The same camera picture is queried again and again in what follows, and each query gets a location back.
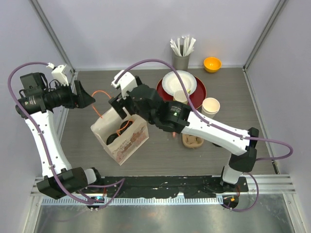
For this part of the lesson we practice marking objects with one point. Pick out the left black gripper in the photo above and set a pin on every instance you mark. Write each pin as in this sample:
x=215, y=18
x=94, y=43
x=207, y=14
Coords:
x=84, y=98

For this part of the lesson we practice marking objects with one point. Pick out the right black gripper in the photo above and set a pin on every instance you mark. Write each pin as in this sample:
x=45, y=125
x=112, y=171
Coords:
x=117, y=102

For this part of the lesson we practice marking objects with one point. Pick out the black cup lid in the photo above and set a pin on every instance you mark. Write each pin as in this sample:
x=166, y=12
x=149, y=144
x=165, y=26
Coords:
x=111, y=138
x=125, y=125

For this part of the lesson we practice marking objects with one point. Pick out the paper takeout bag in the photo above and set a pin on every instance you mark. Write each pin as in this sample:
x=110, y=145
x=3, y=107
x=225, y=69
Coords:
x=128, y=142

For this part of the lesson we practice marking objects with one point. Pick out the stack of white paper cups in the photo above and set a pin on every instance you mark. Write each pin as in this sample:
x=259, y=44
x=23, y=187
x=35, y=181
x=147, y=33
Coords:
x=210, y=107

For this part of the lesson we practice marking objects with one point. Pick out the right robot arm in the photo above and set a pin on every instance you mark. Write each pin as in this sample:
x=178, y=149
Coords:
x=173, y=116

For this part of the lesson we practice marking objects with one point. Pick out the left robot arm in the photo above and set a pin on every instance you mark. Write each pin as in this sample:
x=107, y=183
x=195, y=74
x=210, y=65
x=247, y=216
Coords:
x=36, y=106

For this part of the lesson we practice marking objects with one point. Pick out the white paper plate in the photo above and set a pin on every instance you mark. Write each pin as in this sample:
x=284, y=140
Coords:
x=171, y=83

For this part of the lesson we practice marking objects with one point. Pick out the grey straw holder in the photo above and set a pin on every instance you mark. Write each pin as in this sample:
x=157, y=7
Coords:
x=180, y=62

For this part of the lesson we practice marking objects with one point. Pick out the red round tray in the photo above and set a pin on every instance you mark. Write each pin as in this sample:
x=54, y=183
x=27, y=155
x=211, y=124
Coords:
x=196, y=98

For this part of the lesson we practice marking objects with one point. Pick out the brown cardboard cup carrier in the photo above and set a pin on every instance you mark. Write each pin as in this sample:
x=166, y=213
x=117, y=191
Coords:
x=191, y=141

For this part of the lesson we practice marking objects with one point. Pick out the white wrapped straws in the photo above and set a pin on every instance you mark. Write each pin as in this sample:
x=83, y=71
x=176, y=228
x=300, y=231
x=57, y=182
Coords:
x=183, y=46

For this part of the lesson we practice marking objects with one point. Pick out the orange bowl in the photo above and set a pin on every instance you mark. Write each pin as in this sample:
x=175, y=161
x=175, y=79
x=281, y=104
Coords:
x=212, y=64

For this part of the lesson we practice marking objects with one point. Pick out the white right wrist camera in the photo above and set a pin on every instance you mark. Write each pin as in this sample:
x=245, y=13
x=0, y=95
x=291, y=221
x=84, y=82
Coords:
x=126, y=83

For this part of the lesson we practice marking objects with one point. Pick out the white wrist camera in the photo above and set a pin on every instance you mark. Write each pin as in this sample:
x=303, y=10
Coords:
x=126, y=83
x=59, y=73

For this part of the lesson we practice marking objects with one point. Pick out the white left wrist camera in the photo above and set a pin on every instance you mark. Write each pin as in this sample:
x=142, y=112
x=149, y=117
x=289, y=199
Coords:
x=59, y=73

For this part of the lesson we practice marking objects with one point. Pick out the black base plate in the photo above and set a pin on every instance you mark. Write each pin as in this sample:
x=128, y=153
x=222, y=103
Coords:
x=164, y=187

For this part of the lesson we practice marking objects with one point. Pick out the aluminium frame rail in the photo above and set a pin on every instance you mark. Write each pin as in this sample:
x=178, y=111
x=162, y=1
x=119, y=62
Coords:
x=108, y=187

